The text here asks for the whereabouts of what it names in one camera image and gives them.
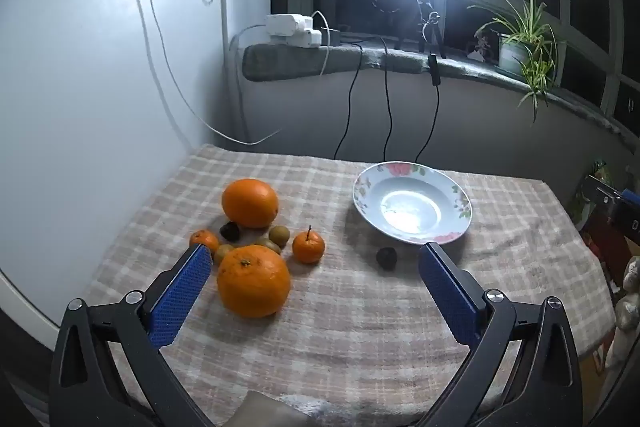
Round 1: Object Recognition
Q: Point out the black tripod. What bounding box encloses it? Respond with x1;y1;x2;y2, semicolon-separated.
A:
397;0;446;58

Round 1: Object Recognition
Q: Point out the beige checked tablecloth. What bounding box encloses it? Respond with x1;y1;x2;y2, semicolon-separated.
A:
82;143;617;427

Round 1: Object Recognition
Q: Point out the white power strip cord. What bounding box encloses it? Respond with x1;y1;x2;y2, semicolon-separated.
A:
229;24;268;142

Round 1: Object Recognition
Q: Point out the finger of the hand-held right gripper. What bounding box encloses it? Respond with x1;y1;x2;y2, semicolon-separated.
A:
582;175;640;212

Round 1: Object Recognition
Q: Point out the red-brown furniture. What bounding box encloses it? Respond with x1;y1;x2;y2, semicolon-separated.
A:
582;217;627;294

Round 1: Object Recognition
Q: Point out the black cable with inline controller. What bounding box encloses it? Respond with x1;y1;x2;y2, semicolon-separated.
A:
415;52;441;164

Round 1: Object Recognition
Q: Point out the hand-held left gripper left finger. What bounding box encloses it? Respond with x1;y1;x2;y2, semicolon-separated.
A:
48;243;216;427

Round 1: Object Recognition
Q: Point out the green patterned bag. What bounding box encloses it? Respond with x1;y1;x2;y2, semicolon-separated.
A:
577;158;615;228

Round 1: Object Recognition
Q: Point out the potted spider plant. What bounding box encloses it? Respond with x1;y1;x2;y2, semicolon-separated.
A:
467;0;569;124

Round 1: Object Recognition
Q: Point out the white crumpled plastic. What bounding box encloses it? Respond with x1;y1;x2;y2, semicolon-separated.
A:
602;256;640;389

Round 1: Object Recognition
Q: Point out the grey sill cushion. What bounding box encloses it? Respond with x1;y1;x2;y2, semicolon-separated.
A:
242;41;640;148

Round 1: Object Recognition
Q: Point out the white floral plate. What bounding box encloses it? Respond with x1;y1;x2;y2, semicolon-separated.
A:
353;161;473;246

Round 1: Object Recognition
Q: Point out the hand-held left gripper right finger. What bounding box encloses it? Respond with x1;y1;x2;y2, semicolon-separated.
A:
418;242;586;427

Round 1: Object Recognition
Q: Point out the white power strip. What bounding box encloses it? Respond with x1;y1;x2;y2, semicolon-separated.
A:
265;13;314;38
270;29;323;50

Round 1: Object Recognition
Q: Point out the large orange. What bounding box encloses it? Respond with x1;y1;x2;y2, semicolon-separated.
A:
216;245;292;319
221;178;279;229

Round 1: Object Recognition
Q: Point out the long white cable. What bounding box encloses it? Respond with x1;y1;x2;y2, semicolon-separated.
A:
148;0;282;146

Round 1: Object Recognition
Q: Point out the white cabinet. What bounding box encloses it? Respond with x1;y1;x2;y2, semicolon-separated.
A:
0;0;229;353

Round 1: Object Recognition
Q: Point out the white ring light cable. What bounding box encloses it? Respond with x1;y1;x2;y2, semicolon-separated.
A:
411;0;436;54

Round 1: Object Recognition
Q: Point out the white looped cable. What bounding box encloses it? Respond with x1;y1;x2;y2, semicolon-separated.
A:
312;10;332;76

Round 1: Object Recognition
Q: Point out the small pink flower pot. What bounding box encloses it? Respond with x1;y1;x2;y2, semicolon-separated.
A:
467;33;494;61

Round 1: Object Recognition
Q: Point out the small mandarin with stem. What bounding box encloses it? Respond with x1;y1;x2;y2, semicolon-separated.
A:
292;225;326;264

